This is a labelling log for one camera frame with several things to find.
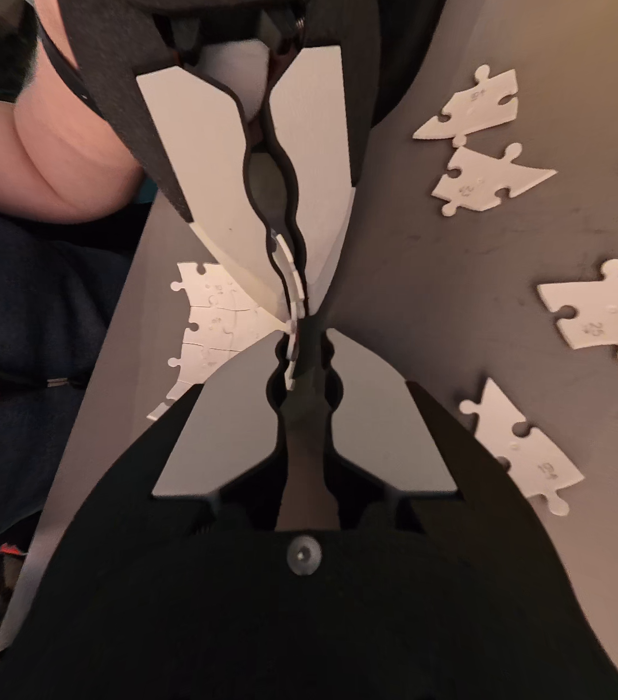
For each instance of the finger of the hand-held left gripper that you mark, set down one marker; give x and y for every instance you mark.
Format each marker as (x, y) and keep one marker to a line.
(320, 131)
(194, 142)

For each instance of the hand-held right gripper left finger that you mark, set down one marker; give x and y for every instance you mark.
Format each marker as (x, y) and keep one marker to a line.
(221, 443)

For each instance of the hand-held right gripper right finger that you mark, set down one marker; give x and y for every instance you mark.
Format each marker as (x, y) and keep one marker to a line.
(386, 438)

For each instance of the assembled white puzzle section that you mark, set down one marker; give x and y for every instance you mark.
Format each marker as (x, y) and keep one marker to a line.
(221, 317)

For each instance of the white puzzle piece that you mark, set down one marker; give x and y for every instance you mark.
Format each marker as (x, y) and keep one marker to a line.
(290, 284)

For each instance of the person's left forearm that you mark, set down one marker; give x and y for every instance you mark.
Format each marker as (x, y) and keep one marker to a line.
(46, 153)

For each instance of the scattered loose puzzle pieces group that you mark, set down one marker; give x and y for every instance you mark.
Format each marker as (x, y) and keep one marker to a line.
(528, 448)

